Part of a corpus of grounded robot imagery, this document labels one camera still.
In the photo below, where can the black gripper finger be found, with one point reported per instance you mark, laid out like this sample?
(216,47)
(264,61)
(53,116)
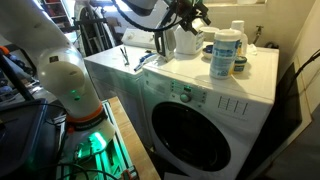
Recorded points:
(191,28)
(205,18)

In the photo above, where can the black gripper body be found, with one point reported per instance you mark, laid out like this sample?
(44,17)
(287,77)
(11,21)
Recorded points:
(187,9)

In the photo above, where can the white detergent jug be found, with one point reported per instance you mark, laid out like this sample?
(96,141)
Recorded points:
(187,42)

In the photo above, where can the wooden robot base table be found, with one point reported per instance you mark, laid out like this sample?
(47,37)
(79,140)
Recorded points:
(101,144)

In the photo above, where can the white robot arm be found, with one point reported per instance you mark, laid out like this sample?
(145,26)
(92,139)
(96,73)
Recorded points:
(60,66)

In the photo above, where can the dark blue small bowl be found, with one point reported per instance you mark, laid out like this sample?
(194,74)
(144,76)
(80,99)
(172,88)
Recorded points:
(207,51)

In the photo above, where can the grey clothes iron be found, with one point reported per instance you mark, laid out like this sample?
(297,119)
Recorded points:
(165,44)

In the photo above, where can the white wipes canister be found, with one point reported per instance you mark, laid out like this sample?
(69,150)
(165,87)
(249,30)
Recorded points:
(224,52)

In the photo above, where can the white folded cloth box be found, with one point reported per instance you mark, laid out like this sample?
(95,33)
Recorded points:
(138,38)

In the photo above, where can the small blue lidded jar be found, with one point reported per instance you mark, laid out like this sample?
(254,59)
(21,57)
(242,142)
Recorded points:
(239,64)

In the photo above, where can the blue white toothbrush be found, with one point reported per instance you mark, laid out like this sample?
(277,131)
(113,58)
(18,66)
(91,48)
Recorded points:
(143,60)

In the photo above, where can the dark metal tweezers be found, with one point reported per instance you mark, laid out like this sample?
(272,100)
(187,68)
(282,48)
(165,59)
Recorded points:
(124,53)

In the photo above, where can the white dryer appliance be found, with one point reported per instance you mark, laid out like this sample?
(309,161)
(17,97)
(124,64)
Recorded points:
(112,78)

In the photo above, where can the white front-load washing machine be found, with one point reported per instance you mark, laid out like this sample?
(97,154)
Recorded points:
(206,127)

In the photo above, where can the bookshelf with books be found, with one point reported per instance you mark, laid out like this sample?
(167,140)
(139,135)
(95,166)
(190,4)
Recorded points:
(57,13)

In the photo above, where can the dark laptop computer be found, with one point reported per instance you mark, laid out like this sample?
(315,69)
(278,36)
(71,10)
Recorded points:
(20,131)

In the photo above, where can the wall water tap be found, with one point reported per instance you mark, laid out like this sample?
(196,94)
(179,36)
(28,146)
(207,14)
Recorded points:
(258,33)

